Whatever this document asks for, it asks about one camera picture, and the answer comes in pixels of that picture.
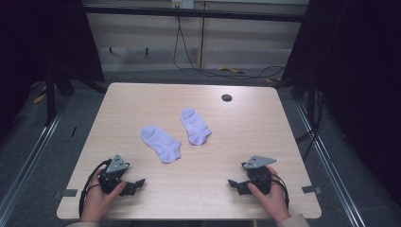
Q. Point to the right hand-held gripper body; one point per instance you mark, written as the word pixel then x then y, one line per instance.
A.
pixel 260 176

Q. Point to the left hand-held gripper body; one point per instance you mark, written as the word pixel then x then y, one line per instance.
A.
pixel 113 176

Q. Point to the white ankle sock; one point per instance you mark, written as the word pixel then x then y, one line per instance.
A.
pixel 162 143
pixel 195 126

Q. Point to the person's right hand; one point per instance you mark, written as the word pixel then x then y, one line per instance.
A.
pixel 272 201

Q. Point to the person's left hand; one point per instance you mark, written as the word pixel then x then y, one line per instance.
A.
pixel 97 201

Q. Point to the small black floor marker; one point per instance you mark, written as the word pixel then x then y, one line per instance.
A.
pixel 73 131

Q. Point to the black metal stand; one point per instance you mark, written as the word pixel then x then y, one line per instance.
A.
pixel 50 94

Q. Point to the yellow tape piece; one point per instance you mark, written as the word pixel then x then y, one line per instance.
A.
pixel 39 98

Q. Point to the black curtain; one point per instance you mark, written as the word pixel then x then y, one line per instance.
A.
pixel 38 47
pixel 362 78

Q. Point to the metal floor rail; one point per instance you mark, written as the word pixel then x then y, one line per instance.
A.
pixel 327 164
pixel 34 148

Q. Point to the black horizontal frame bar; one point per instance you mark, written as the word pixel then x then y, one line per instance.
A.
pixel 189 13

